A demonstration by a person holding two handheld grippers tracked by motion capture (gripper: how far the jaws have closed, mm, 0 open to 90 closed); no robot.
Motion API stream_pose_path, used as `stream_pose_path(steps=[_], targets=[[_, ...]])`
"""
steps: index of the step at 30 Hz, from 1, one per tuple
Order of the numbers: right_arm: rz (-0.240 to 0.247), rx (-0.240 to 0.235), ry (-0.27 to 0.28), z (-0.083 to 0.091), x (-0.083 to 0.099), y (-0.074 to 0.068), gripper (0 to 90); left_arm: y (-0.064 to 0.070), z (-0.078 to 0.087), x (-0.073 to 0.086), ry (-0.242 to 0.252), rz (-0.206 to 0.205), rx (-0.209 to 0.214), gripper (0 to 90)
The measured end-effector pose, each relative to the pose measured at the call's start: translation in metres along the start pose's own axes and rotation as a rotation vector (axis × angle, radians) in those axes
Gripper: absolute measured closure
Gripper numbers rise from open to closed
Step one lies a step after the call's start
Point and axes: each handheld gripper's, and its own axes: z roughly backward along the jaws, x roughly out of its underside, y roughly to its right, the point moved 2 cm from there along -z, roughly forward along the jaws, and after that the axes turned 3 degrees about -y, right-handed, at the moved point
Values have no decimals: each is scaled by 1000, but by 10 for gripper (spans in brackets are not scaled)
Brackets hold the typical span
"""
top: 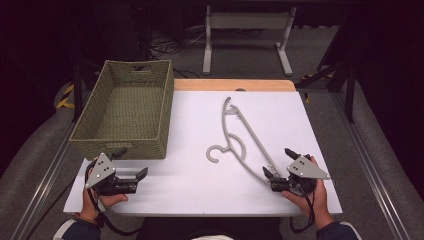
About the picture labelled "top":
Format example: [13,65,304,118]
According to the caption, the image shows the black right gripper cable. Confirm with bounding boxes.
[289,185,317,234]

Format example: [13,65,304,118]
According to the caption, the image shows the aluminium rail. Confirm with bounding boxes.
[331,91,413,240]
[9,121,76,240]

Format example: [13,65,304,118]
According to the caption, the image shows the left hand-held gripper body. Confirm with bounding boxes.
[84,152,139,197]

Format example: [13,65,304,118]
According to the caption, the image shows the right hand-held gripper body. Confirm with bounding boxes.
[269,154,332,197]

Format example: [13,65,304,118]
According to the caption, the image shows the green woven basket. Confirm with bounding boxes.
[68,59,175,161]

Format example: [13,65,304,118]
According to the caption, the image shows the yellow black hazard tape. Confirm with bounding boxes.
[55,83,76,110]

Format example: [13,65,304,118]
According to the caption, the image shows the grey metal desk frame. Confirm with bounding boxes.
[202,4,298,77]

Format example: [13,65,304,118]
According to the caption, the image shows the person's left hand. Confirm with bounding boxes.
[80,186,129,221]

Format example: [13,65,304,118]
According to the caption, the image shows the grey plastic clothes hanger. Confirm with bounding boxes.
[205,96,283,186]

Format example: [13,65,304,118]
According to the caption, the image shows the black floor cables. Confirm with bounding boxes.
[148,28,208,59]

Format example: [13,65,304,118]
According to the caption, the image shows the black metal stand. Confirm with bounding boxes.
[295,61,356,124]
[72,58,101,123]

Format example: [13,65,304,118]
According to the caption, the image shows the person's right hand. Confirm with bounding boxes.
[280,155,334,231]

